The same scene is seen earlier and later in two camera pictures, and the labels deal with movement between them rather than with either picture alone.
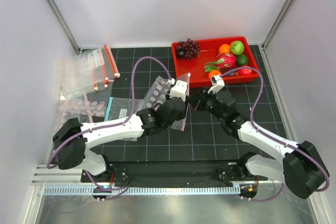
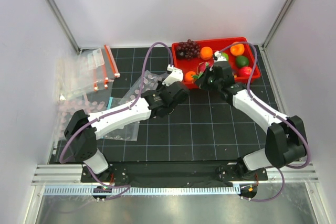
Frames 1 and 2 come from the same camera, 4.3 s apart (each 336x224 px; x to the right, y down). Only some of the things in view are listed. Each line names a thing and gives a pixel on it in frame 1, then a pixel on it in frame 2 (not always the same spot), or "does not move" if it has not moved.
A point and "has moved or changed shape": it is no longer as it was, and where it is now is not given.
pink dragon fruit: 223,61 has moved or changed shape
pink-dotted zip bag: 155,94 has moved or changed shape
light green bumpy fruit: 237,48 to 225,55
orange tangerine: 224,49 to 238,49
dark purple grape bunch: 188,49 does not move
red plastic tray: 215,58 does not move
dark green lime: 242,60 does not move
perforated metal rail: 147,191 does not move
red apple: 245,72 does not move
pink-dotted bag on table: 84,109 does not move
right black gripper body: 208,102 to 209,83
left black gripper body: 167,125 to 161,87
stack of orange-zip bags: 84,72 does not move
